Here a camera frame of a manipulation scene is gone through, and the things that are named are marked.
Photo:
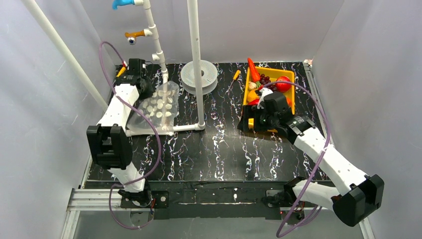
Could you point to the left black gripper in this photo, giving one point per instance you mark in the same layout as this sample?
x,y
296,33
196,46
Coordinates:
x,y
147,87

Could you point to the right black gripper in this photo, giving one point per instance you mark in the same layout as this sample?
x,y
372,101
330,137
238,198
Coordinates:
x,y
252,119

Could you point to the orange toy carrot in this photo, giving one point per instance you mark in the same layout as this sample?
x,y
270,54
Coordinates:
x,y
256,77

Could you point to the clear zip top bag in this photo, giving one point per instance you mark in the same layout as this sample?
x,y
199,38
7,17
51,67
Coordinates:
x,y
160,109

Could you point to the small orange pumpkin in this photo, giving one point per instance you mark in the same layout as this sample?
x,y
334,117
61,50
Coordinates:
x,y
289,102

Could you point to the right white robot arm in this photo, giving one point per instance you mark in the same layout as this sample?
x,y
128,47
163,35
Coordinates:
x,y
355,194

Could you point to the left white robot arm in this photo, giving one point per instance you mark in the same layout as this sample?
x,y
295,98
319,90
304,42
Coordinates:
x,y
109,145

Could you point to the yellow toy mango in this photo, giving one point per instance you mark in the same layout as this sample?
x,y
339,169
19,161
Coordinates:
x,y
251,123

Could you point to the red bell pepper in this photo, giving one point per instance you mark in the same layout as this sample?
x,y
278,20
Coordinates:
x,y
254,102

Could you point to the orange toy fruit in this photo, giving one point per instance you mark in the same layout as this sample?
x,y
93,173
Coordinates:
x,y
253,95

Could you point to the white garlic bulb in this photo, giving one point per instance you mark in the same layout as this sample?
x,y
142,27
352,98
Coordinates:
x,y
252,86

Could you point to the orange tap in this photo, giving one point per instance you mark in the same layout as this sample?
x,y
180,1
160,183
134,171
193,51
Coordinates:
x,y
132,37

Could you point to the dark grape bunch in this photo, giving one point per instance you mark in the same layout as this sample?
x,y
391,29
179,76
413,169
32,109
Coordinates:
x,y
264,79

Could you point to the red toy apple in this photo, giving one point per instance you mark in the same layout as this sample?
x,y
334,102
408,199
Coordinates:
x,y
282,84

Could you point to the blue tap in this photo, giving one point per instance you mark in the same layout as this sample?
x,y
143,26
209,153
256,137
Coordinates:
x,y
118,3

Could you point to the diagonal white pipe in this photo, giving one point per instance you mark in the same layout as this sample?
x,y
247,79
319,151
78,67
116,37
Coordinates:
x,y
61,46

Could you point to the yellow handled screwdriver left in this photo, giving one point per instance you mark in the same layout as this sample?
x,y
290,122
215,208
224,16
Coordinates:
x,y
121,71

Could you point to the yellow handled screwdriver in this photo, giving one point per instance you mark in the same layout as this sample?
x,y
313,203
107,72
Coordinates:
x,y
121,71
235,77

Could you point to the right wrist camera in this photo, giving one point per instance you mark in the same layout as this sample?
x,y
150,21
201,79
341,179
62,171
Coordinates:
x,y
264,93

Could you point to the yellow handled screwdriver centre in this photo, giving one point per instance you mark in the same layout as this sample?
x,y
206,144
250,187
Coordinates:
x,y
235,77

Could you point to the white pvc pipe frame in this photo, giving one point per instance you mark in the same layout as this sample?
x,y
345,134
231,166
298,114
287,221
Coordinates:
x,y
175,40

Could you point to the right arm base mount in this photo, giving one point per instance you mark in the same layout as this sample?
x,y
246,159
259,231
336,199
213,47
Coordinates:
x,y
282,200

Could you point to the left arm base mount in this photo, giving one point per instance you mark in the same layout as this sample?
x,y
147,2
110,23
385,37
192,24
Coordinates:
x,y
144,199

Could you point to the aluminium rail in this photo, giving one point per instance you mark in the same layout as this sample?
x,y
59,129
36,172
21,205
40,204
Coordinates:
x,y
87,215

